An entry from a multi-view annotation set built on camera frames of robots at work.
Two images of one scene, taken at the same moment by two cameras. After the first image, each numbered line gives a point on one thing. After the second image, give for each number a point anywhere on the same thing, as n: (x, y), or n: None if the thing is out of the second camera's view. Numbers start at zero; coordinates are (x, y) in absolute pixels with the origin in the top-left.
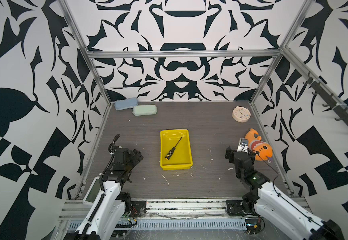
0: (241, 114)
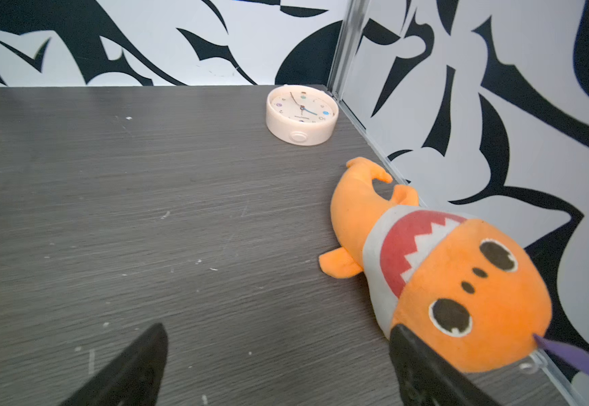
0: (300, 115)
